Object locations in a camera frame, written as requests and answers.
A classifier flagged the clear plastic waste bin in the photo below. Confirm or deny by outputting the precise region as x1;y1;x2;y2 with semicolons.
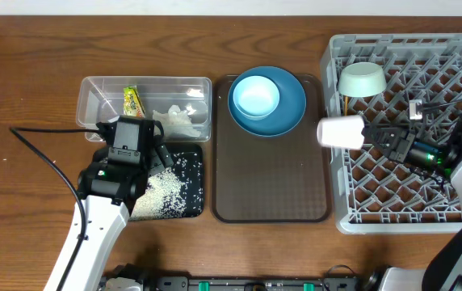
76;76;212;142

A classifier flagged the mint green bowl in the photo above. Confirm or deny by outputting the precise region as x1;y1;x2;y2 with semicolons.
338;62;387;98

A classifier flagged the white tissue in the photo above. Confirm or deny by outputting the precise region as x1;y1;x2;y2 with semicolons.
152;105;201;138

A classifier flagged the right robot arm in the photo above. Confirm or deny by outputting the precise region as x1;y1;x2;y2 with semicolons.
362;115;462;290

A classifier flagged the wooden chopstick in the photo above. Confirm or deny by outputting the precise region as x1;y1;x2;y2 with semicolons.
343;96;349;116

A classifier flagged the grey dishwasher rack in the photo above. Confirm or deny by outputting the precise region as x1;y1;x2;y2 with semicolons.
320;33;462;234

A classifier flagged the green snack wrapper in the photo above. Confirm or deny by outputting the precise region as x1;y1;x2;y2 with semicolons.
123;86;145;118

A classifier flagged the light blue bowl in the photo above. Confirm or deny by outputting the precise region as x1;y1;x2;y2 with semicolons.
232;76;280;120

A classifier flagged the white cooked rice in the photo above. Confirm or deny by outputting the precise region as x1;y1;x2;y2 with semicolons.
130;152;204;221

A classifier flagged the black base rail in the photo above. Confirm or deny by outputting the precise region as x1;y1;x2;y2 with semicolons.
96;264;380;291

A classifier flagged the brown serving tray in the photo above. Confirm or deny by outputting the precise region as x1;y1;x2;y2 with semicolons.
211;74;332;223

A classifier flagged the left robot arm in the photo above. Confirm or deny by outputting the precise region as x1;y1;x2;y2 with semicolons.
45;116;173;290

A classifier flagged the dark blue plate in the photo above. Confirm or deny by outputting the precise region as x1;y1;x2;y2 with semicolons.
228;66;306;137

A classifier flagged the black plastic tray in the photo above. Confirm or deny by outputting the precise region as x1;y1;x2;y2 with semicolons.
90;143;205;221

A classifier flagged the pink cup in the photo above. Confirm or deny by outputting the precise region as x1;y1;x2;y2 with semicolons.
317;116;364;150

